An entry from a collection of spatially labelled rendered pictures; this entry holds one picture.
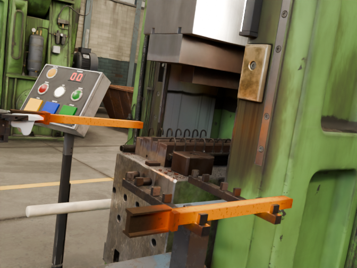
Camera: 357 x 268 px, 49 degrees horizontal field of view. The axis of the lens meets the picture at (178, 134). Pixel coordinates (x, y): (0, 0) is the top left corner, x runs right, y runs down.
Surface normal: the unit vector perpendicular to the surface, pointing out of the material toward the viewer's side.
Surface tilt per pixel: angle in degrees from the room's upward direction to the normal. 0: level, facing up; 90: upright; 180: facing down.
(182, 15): 90
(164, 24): 90
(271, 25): 90
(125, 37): 89
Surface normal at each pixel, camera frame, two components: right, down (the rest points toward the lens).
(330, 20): 0.60, 0.18
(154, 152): -0.79, -0.03
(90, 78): -0.33, -0.44
